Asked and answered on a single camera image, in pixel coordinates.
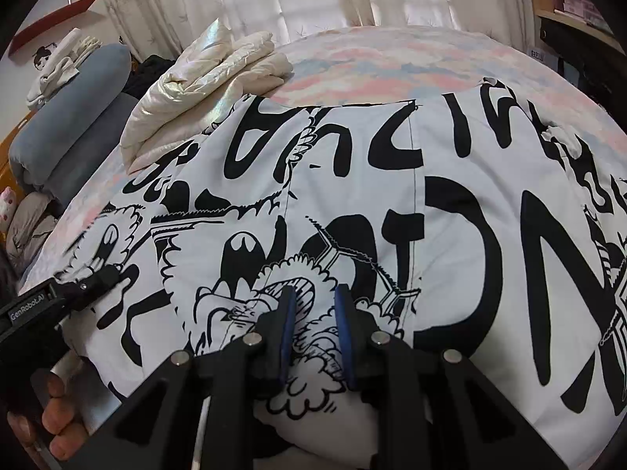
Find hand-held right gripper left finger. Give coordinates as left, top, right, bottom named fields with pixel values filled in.
left=63, top=285, right=299, bottom=470

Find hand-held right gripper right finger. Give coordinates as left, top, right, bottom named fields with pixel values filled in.
left=334, top=283, right=569, bottom=470

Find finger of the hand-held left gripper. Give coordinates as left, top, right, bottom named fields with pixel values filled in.
left=56, top=267, right=125, bottom=311

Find black and white printed garment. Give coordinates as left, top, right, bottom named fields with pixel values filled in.
left=59, top=76, right=627, bottom=470

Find person's left hand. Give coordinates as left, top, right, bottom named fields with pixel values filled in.
left=42, top=369, right=89, bottom=461

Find beige printed pillow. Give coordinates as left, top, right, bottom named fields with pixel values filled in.
left=5, top=191, right=62, bottom=275

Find pink plush toy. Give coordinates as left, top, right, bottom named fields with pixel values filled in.
left=0, top=185, right=20, bottom=236

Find grey-blue bolster pillow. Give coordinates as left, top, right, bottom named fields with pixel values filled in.
left=20, top=92, right=140, bottom=216
left=9, top=43, right=133, bottom=172

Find folded white cloth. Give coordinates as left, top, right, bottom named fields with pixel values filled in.
left=25, top=28, right=101, bottom=111

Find dark cloth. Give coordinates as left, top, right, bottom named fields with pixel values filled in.
left=121, top=55, right=177, bottom=101

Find pastel patterned bed sheet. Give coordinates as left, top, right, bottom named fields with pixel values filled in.
left=20, top=24, right=627, bottom=285

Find pink boxes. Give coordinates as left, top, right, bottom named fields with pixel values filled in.
left=553, top=0, right=608, bottom=25

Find red wall shelf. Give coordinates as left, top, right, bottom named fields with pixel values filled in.
left=9, top=0, right=100, bottom=54

